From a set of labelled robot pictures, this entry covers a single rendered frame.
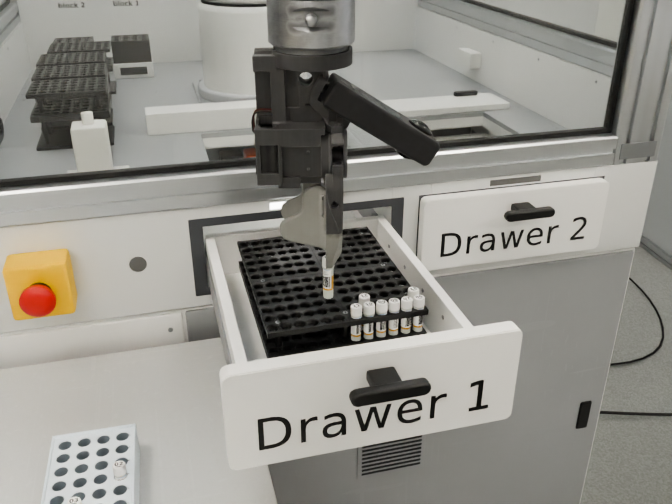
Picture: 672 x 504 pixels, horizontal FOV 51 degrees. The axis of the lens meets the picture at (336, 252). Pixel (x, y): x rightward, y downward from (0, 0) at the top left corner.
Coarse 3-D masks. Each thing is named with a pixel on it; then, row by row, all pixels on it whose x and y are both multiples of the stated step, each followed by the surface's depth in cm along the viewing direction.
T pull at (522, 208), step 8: (512, 208) 99; (520, 208) 97; (528, 208) 97; (536, 208) 97; (544, 208) 97; (552, 208) 97; (504, 216) 96; (512, 216) 96; (520, 216) 96; (528, 216) 96; (536, 216) 97; (544, 216) 97
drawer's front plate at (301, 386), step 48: (432, 336) 66; (480, 336) 66; (240, 384) 61; (288, 384) 63; (336, 384) 64; (432, 384) 67; (240, 432) 64; (336, 432) 67; (384, 432) 68; (432, 432) 70
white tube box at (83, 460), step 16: (80, 432) 73; (96, 432) 73; (112, 432) 74; (128, 432) 74; (64, 448) 73; (80, 448) 71; (96, 448) 71; (112, 448) 71; (128, 448) 71; (48, 464) 69; (64, 464) 69; (80, 464) 69; (96, 464) 70; (112, 464) 69; (128, 464) 69; (48, 480) 67; (64, 480) 67; (80, 480) 68; (96, 480) 68; (112, 480) 67; (128, 480) 67; (48, 496) 66; (64, 496) 66; (80, 496) 66; (96, 496) 67; (112, 496) 66; (128, 496) 66
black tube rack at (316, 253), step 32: (256, 256) 88; (288, 256) 87; (320, 256) 87; (352, 256) 87; (384, 256) 87; (256, 288) 81; (288, 288) 80; (320, 288) 80; (352, 288) 80; (384, 288) 80; (256, 320) 80; (288, 320) 74; (288, 352) 73
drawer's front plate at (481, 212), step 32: (480, 192) 98; (512, 192) 98; (544, 192) 100; (576, 192) 101; (448, 224) 98; (480, 224) 99; (512, 224) 101; (544, 224) 102; (576, 224) 104; (448, 256) 100; (480, 256) 102; (512, 256) 103
